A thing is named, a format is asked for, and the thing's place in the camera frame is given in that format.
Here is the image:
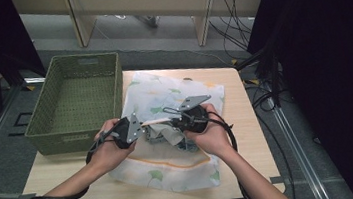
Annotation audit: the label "light wooden desk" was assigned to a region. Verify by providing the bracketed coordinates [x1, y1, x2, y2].
[11, 0, 280, 68]

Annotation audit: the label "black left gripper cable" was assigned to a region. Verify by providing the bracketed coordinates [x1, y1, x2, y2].
[19, 119, 133, 199]

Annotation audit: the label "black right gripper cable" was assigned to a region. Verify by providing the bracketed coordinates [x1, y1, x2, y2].
[205, 105, 261, 199]

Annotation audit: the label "white leaf-print laundry bag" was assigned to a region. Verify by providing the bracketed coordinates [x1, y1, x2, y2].
[96, 61, 237, 199]

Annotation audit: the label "person's left hand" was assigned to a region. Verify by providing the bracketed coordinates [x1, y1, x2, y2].
[80, 115, 140, 178]

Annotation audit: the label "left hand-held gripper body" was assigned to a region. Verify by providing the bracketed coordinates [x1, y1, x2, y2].
[109, 111, 148, 151]

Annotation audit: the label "black floor cables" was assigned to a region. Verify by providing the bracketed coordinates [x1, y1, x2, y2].
[205, 0, 260, 56]

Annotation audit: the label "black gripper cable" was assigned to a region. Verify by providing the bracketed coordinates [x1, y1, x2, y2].
[205, 105, 261, 199]
[19, 119, 133, 199]

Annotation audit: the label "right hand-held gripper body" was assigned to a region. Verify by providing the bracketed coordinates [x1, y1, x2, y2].
[175, 93, 217, 136]

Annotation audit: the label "person's right hand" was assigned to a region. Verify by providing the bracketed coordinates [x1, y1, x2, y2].
[180, 101, 236, 162]

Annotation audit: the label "green woven basket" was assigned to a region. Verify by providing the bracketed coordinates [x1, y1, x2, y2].
[16, 48, 132, 159]

